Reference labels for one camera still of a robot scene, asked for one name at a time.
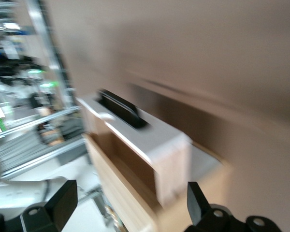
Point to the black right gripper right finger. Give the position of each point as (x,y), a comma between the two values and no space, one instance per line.
(200,215)

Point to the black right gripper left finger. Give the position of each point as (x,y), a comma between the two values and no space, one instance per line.
(53,212)

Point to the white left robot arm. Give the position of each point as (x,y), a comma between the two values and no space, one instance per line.
(21,191)

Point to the light wooden drawer cabinet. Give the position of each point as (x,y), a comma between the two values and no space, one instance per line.
(125,193)

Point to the aluminium frame profile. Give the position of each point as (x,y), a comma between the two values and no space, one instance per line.
(48,48)

